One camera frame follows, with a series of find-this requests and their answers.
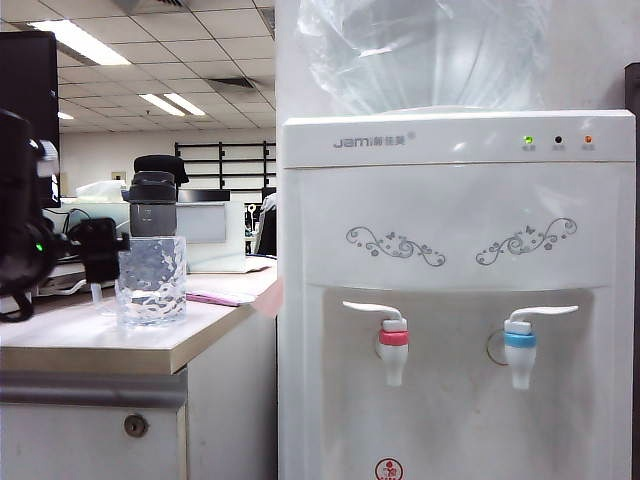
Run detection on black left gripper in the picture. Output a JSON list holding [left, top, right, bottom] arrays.
[[19, 217, 121, 289]]

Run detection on clear textured plastic mug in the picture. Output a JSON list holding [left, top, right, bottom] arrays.
[[90, 234, 189, 329]]

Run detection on blue cold water tap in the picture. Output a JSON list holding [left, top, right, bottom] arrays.
[[487, 304, 580, 391]]

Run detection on smoky transparent water bottle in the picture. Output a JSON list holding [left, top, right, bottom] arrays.
[[122, 169, 180, 239]]

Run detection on white desk drawer cabinet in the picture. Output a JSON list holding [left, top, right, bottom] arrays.
[[0, 369, 279, 480]]

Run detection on red hot water tap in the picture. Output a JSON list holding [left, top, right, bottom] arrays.
[[342, 299, 411, 388]]

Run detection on white water dispenser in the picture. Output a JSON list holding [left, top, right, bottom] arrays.
[[275, 107, 636, 480]]

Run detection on plastic-wrapped water jug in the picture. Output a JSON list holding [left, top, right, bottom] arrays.
[[294, 0, 551, 115]]

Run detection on white monitor riser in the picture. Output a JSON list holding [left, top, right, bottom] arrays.
[[37, 260, 119, 299]]

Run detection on black padded headrest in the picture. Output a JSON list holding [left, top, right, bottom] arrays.
[[132, 154, 191, 186]]

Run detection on twin tube ceiling light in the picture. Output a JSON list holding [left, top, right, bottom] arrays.
[[139, 92, 207, 119]]

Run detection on black computer monitor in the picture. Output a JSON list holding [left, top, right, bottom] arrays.
[[0, 30, 61, 210]]

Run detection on round drawer lock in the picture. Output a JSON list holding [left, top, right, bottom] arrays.
[[123, 413, 150, 439]]

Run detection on long ceiling light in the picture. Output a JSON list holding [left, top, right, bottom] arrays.
[[28, 19, 130, 67]]

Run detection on ceiling air vent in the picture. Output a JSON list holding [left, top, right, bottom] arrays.
[[207, 76, 257, 92]]

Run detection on black desk cables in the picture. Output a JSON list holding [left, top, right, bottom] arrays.
[[59, 207, 94, 239]]

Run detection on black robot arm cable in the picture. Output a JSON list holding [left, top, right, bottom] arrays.
[[0, 289, 36, 323]]

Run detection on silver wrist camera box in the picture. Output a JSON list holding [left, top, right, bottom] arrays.
[[30, 138, 61, 177]]

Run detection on black wall rack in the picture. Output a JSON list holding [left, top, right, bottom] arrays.
[[173, 140, 277, 191]]

